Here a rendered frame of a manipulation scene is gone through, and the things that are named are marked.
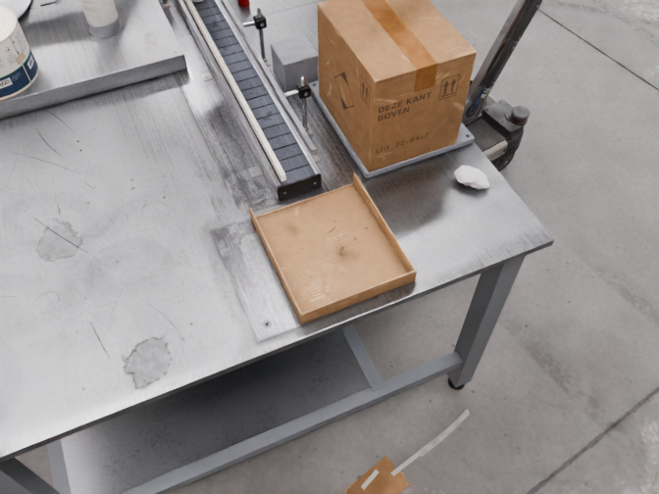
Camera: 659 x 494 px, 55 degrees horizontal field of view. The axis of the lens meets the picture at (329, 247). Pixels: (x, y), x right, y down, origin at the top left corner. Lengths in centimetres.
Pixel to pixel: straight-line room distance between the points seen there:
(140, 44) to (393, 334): 123
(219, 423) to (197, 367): 62
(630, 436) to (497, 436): 42
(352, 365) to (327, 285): 63
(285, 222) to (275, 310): 22
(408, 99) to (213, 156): 50
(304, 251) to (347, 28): 49
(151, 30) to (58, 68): 27
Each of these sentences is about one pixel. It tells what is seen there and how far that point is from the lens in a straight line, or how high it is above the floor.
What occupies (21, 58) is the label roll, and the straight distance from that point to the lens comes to 181.
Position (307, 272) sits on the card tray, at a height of 83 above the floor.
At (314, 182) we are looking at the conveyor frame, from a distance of 147.
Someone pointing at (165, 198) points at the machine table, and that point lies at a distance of 152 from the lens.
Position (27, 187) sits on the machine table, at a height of 83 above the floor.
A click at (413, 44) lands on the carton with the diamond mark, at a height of 112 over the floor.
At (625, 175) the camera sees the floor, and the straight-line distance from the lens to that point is 292.
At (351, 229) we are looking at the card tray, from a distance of 141.
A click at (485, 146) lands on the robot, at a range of 249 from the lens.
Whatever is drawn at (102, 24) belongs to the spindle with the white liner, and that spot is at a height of 92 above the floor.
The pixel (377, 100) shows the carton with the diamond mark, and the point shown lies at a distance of 135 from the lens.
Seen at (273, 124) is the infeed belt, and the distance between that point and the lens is 157.
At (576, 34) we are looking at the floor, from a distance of 360.
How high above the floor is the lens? 195
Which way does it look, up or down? 54 degrees down
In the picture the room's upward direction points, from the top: straight up
